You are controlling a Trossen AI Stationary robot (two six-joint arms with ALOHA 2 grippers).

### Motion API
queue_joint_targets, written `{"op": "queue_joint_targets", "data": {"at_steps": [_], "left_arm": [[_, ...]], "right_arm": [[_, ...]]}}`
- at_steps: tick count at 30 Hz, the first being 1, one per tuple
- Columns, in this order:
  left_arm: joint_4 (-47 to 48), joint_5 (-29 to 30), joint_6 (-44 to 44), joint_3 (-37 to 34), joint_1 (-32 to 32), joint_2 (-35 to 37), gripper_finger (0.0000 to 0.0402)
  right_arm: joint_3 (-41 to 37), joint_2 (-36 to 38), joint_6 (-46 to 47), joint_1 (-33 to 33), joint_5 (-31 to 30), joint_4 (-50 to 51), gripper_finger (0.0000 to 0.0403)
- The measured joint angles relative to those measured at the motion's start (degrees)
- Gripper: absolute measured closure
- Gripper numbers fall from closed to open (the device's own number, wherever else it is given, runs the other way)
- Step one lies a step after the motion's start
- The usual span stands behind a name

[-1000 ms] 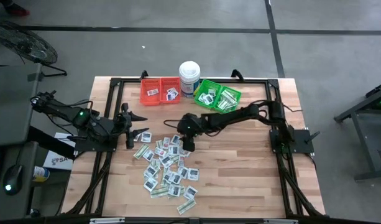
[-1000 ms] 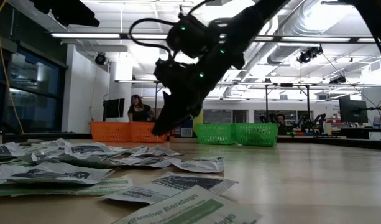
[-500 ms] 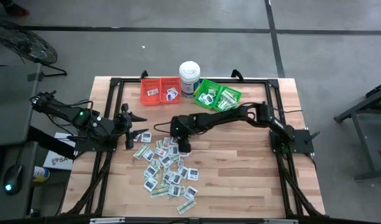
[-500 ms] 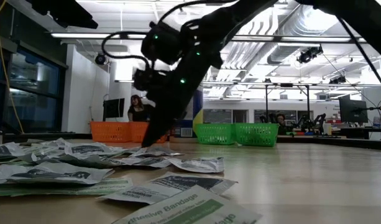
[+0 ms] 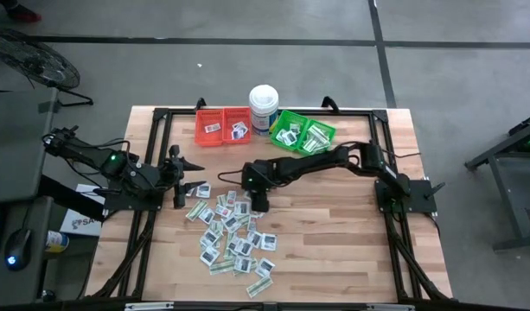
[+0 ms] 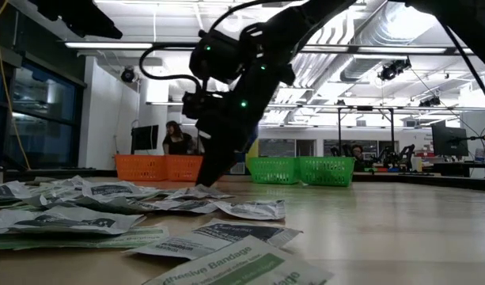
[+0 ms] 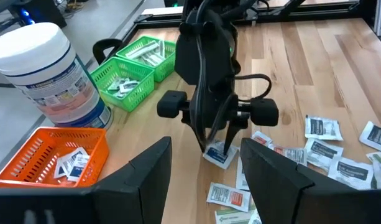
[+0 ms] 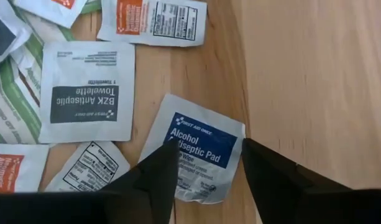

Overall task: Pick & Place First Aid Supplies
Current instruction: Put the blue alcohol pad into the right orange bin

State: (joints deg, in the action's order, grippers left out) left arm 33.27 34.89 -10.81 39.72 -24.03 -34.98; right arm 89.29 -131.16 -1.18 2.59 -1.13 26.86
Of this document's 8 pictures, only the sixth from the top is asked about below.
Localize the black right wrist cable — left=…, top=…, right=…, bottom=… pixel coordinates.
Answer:
left=138, top=0, right=275, bottom=94

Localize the black desk monitor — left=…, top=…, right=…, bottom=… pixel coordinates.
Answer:
left=430, top=120, right=470, bottom=158

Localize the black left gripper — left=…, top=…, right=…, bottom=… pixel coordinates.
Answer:
left=63, top=0, right=123, bottom=40

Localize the yellow power cord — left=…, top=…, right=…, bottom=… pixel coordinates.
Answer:
left=0, top=0, right=32, bottom=171

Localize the black background gantry frame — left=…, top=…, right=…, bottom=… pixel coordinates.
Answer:
left=335, top=104, right=396, bottom=158

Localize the black framed window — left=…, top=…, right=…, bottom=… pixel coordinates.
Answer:
left=0, top=51, right=88, bottom=169

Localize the black wall monitor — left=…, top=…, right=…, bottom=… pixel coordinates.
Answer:
left=130, top=124, right=160, bottom=152

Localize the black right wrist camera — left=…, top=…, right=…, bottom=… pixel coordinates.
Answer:
left=181, top=90, right=212, bottom=120

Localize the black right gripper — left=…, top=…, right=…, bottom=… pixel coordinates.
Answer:
left=194, top=62, right=296, bottom=188

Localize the white antiseptic towelette packet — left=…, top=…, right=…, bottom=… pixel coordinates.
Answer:
left=0, top=180, right=32, bottom=210
left=81, top=180, right=161, bottom=201
left=150, top=199, right=220, bottom=215
left=24, top=175, right=89, bottom=191
left=214, top=199, right=287, bottom=222
left=55, top=196, right=161, bottom=216
left=0, top=205, right=147, bottom=236
left=127, top=218, right=304, bottom=261

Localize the black round ceiling fixture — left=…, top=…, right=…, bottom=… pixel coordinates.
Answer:
left=120, top=66, right=137, bottom=84

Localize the green plastic mesh basket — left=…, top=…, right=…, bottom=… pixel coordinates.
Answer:
left=248, top=156, right=302, bottom=185
left=298, top=156, right=356, bottom=188

